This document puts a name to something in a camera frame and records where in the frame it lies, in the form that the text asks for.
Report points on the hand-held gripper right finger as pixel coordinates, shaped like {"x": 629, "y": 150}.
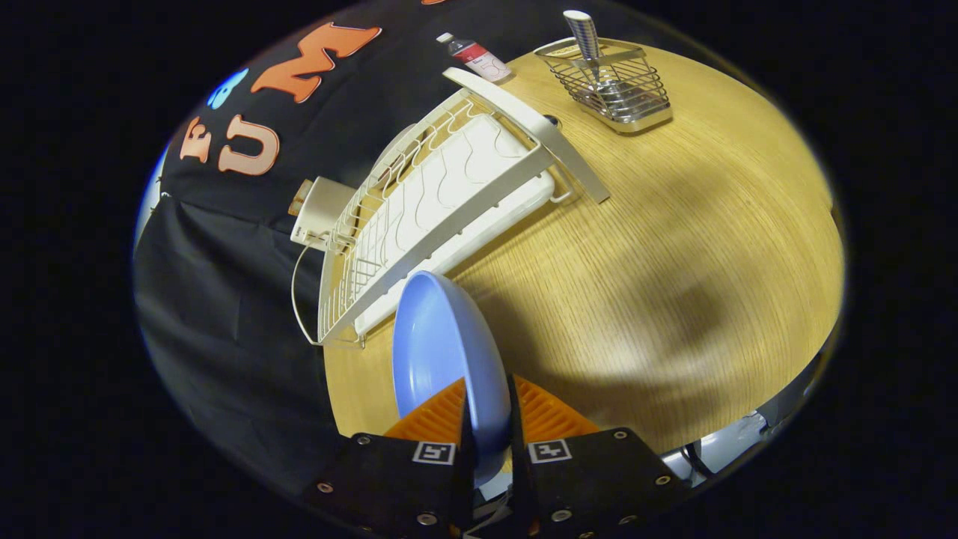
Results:
{"x": 518, "y": 449}

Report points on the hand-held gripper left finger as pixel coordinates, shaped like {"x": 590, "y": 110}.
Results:
{"x": 467, "y": 449}

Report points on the clear bottle with red label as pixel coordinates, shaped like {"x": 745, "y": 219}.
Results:
{"x": 479, "y": 58}

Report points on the brown toast slice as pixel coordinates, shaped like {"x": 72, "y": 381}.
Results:
{"x": 301, "y": 198}

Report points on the blue plate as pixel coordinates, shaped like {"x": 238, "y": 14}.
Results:
{"x": 441, "y": 337}

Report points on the white drip tray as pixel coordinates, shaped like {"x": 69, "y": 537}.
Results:
{"x": 486, "y": 161}

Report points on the black backdrop cloth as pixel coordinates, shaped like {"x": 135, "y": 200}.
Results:
{"x": 239, "y": 314}

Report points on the white toaster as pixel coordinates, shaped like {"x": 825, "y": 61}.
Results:
{"x": 325, "y": 206}

